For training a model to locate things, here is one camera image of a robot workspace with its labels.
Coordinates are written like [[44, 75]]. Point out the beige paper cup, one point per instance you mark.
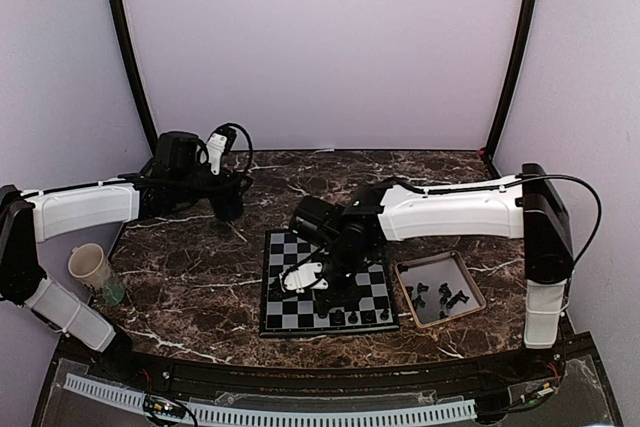
[[89, 265]]

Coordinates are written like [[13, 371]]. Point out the black front rail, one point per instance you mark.
[[178, 375]]

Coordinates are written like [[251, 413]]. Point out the dark blue cup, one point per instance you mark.
[[227, 207]]

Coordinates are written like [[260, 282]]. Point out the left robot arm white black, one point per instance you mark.
[[29, 218]]

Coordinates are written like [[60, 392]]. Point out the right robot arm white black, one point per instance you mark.
[[524, 206]]

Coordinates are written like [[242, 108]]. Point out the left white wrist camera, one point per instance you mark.
[[218, 145]]

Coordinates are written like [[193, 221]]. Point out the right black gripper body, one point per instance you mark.
[[345, 261]]

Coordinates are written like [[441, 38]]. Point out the left black frame post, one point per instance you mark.
[[129, 60]]

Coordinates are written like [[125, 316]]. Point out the white slotted cable duct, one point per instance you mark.
[[203, 414]]

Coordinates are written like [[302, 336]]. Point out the black grey chess board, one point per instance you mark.
[[292, 315]]

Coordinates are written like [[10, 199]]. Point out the wooden tray with dark base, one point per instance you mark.
[[447, 267]]

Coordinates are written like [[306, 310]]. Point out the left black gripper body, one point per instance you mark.
[[188, 188]]

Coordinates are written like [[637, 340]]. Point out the black frame post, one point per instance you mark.
[[129, 60], [525, 18]]

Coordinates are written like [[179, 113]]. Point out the small green circuit board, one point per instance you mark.
[[158, 405]]

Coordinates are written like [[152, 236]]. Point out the right black frame post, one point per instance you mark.
[[525, 18]]

